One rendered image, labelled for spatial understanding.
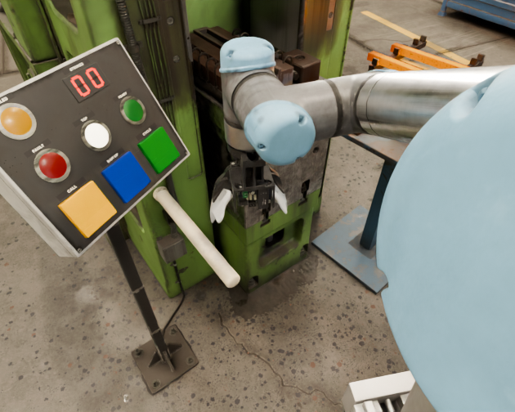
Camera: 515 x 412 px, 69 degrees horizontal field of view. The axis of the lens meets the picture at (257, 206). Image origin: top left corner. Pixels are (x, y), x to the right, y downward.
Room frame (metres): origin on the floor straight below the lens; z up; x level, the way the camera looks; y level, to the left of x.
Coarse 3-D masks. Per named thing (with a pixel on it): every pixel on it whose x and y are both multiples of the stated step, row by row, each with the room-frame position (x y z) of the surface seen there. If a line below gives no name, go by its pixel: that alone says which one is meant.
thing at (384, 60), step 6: (372, 54) 1.20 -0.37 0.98; (378, 54) 1.20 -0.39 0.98; (378, 60) 1.18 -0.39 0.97; (384, 60) 1.16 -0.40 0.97; (390, 60) 1.15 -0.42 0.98; (396, 60) 1.15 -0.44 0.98; (384, 66) 1.16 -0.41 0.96; (390, 66) 1.14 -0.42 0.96; (396, 66) 1.13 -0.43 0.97; (402, 66) 1.11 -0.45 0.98; (408, 66) 1.11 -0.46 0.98; (414, 66) 1.11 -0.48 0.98
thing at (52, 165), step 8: (40, 160) 0.49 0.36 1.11; (48, 160) 0.49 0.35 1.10; (56, 160) 0.50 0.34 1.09; (64, 160) 0.51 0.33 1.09; (40, 168) 0.48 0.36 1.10; (48, 168) 0.48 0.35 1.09; (56, 168) 0.49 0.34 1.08; (64, 168) 0.50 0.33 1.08; (48, 176) 0.48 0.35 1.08; (56, 176) 0.48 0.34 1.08
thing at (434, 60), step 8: (392, 48) 1.27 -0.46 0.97; (400, 48) 1.25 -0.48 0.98; (408, 48) 1.25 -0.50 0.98; (408, 56) 1.23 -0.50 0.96; (416, 56) 1.21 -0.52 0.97; (424, 56) 1.19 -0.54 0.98; (432, 56) 1.18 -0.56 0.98; (432, 64) 1.17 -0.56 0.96; (440, 64) 1.15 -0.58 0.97; (448, 64) 1.13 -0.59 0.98; (456, 64) 1.13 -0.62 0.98
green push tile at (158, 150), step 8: (160, 128) 0.68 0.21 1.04; (152, 136) 0.65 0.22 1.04; (160, 136) 0.67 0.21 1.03; (144, 144) 0.63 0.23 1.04; (152, 144) 0.64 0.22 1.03; (160, 144) 0.65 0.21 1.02; (168, 144) 0.67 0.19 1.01; (144, 152) 0.62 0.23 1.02; (152, 152) 0.63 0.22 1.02; (160, 152) 0.64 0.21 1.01; (168, 152) 0.65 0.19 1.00; (176, 152) 0.67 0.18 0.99; (152, 160) 0.61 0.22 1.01; (160, 160) 0.63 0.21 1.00; (168, 160) 0.64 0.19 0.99; (160, 168) 0.61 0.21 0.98
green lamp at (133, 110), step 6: (126, 102) 0.67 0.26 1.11; (132, 102) 0.68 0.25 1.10; (126, 108) 0.66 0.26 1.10; (132, 108) 0.67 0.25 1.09; (138, 108) 0.68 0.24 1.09; (126, 114) 0.65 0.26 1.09; (132, 114) 0.66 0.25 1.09; (138, 114) 0.67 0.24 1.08; (132, 120) 0.65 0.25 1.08; (138, 120) 0.66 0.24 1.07
